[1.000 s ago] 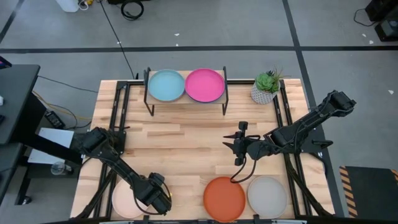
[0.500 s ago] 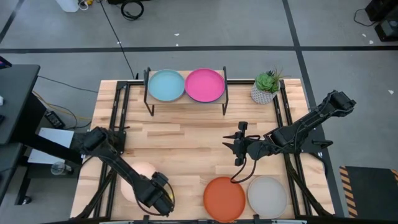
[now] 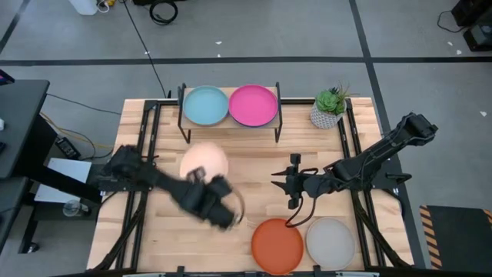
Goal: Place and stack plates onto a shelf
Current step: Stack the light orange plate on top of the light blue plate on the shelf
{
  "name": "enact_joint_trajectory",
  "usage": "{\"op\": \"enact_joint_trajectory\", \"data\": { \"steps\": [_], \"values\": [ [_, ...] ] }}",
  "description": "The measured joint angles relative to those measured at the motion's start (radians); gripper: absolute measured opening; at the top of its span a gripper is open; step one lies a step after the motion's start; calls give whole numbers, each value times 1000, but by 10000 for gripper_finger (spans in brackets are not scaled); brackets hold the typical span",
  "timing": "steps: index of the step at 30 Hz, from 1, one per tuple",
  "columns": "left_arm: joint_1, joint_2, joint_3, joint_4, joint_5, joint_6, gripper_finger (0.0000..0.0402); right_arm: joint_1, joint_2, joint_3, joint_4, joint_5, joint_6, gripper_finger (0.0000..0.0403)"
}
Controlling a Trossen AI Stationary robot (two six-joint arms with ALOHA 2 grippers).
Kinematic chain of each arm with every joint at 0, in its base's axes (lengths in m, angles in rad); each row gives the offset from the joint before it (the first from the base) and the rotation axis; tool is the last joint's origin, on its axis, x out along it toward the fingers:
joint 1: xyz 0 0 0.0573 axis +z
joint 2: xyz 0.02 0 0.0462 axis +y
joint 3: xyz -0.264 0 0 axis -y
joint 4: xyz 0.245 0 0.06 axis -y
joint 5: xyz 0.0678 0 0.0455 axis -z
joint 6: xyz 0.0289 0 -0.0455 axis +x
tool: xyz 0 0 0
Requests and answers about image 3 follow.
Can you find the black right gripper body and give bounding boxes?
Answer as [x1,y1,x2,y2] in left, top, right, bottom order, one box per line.
[285,152,309,211]

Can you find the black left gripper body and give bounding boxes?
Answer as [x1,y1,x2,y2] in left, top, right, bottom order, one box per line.
[183,167,238,231]

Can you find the peach plate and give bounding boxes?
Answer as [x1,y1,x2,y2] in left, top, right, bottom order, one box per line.
[178,141,230,185]

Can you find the orange plate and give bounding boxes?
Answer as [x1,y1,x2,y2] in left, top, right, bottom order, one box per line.
[251,218,304,275]

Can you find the grey plate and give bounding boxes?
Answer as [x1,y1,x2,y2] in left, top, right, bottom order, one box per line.
[305,217,357,271]

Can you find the pink plate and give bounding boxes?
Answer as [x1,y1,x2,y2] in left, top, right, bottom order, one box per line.
[228,84,279,128]

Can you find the light blue plate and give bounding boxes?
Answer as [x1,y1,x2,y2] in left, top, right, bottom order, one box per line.
[182,85,230,127]

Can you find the wooden shelf with black legs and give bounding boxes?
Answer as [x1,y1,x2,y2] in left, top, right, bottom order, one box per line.
[176,82,283,145]

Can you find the succulent in white patterned pot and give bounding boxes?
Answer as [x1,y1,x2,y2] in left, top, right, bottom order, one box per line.
[309,82,361,130]

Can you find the clear glass jar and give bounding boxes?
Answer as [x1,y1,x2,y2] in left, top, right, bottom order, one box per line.
[62,199,91,218]

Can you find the white board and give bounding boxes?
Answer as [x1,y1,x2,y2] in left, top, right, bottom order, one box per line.
[34,157,93,204]

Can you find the black power adapter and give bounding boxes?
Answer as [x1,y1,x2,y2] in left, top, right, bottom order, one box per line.
[55,136,82,160]

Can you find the black mat with hazard stripes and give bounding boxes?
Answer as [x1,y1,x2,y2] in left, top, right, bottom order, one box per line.
[418,205,492,270]

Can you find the black desk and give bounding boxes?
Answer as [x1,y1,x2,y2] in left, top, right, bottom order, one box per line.
[0,78,103,255]

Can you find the black equipment box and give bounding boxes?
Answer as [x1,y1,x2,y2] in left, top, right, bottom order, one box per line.
[463,23,492,52]
[451,0,492,28]

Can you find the white container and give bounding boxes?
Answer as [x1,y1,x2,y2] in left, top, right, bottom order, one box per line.
[68,0,99,16]

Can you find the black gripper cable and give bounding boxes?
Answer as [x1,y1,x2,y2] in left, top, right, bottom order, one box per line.
[228,186,246,226]
[284,195,318,229]

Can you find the thin black floor cable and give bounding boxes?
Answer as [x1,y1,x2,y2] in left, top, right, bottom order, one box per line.
[121,0,172,99]
[45,93,122,116]

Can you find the yellow floor cable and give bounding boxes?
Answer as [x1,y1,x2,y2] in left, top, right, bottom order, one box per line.
[39,111,116,152]

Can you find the coiled black cable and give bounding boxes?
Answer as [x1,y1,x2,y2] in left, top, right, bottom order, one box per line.
[148,0,179,26]

